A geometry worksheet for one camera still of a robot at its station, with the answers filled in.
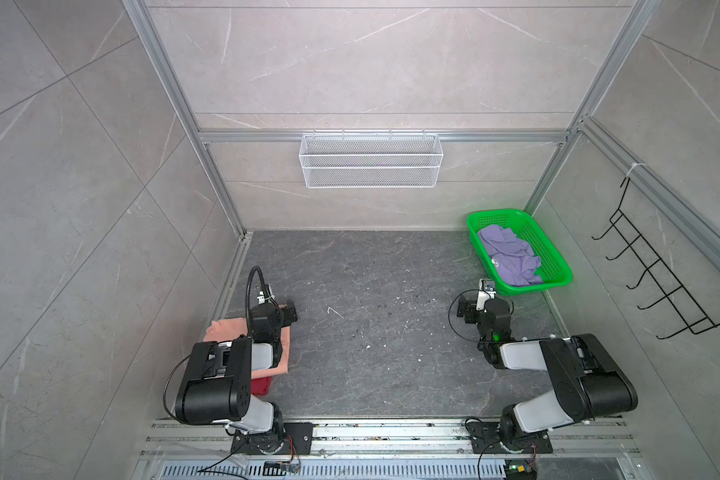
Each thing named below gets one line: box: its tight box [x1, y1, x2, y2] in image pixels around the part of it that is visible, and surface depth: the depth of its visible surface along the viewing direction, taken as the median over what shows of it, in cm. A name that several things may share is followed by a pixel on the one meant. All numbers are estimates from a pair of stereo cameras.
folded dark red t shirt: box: [251, 376, 272, 396], surface depth 82 cm
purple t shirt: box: [478, 225, 543, 286], surface depth 112 cm
